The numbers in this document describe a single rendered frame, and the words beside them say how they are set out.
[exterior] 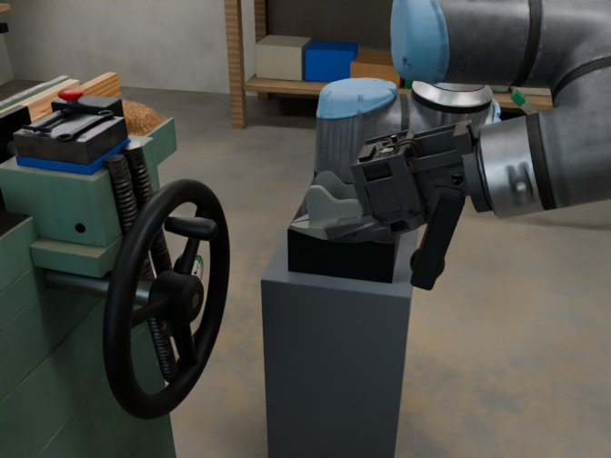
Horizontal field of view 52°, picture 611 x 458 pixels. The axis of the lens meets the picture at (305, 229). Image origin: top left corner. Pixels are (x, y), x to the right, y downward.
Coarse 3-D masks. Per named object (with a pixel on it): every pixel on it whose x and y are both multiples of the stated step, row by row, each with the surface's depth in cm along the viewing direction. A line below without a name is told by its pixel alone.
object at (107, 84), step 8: (96, 80) 111; (104, 80) 111; (112, 80) 114; (80, 88) 107; (88, 88) 107; (96, 88) 110; (104, 88) 112; (112, 88) 114; (112, 96) 114; (48, 104) 99; (32, 112) 96; (40, 112) 96; (48, 112) 98
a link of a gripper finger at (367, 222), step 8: (368, 216) 63; (344, 224) 63; (352, 224) 63; (360, 224) 62; (368, 224) 61; (376, 224) 61; (384, 224) 61; (392, 224) 61; (400, 224) 62; (328, 232) 64; (336, 232) 64; (344, 232) 63; (352, 232) 62; (360, 232) 61; (368, 232) 61; (376, 232) 61; (384, 232) 61; (392, 232) 61; (336, 240) 64; (344, 240) 63; (352, 240) 62; (360, 240) 62; (368, 240) 62
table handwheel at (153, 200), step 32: (160, 192) 68; (192, 192) 73; (160, 224) 66; (224, 224) 84; (128, 256) 63; (192, 256) 77; (224, 256) 86; (64, 288) 78; (96, 288) 77; (128, 288) 62; (160, 288) 73; (192, 288) 74; (224, 288) 88; (128, 320) 63; (192, 320) 75; (128, 352) 64; (192, 352) 81; (128, 384) 65; (192, 384) 81; (160, 416) 74
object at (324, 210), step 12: (312, 192) 64; (324, 192) 63; (312, 204) 65; (324, 204) 64; (336, 204) 64; (348, 204) 63; (360, 204) 63; (312, 216) 65; (324, 216) 65; (336, 216) 64; (348, 216) 64; (360, 216) 63; (300, 228) 67; (312, 228) 65; (324, 228) 65
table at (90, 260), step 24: (168, 120) 105; (168, 144) 105; (0, 216) 75; (24, 216) 75; (0, 240) 70; (24, 240) 74; (48, 240) 76; (120, 240) 77; (0, 264) 71; (24, 264) 75; (48, 264) 75; (72, 264) 74; (96, 264) 73; (0, 288) 71
